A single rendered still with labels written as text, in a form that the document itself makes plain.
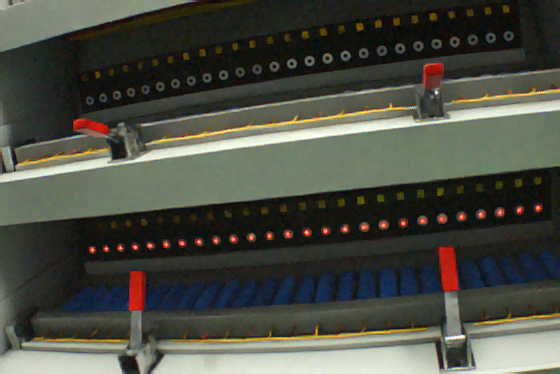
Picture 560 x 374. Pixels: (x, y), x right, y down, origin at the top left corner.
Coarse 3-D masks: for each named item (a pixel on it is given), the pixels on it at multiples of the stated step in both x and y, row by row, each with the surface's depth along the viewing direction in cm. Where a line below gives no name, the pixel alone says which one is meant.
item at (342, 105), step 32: (352, 96) 45; (384, 96) 44; (448, 96) 43; (480, 96) 43; (512, 96) 40; (160, 128) 49; (192, 128) 48; (224, 128) 48; (256, 128) 45; (32, 160) 52
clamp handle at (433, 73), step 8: (432, 64) 33; (440, 64) 33; (424, 72) 34; (432, 72) 33; (440, 72) 33; (424, 80) 35; (432, 80) 35; (440, 80) 35; (424, 88) 37; (432, 88) 37; (424, 96) 40; (432, 96) 40
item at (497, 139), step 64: (384, 64) 56; (448, 64) 55; (0, 128) 53; (320, 128) 44; (384, 128) 39; (448, 128) 38; (512, 128) 37; (0, 192) 48; (64, 192) 46; (128, 192) 45; (192, 192) 44; (256, 192) 43; (320, 192) 42
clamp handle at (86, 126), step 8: (80, 120) 39; (88, 120) 39; (80, 128) 39; (88, 128) 39; (96, 128) 40; (104, 128) 42; (120, 128) 46; (96, 136) 42; (104, 136) 43; (112, 136) 44; (120, 136) 44
